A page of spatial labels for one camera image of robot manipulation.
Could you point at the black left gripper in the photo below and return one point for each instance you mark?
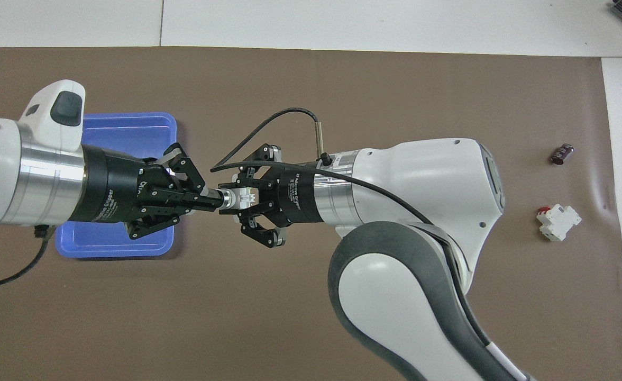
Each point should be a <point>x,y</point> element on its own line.
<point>112,188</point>

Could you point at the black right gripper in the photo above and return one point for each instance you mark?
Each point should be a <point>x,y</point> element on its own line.
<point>300,193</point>

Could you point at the green-based selector switch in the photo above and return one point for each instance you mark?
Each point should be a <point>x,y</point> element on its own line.
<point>242,198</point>

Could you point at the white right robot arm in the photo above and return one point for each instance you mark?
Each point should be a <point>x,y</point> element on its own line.
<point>422,211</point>

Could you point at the blue plastic tray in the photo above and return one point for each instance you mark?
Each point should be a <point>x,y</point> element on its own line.
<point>126,132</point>

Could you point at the brown table mat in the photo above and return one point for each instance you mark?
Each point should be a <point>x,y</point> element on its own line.
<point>290,317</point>

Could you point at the white circuit breaker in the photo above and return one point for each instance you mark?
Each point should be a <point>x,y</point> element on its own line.
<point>558,222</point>

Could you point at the small black terminal block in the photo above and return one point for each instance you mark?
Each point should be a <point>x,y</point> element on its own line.
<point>562,154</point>

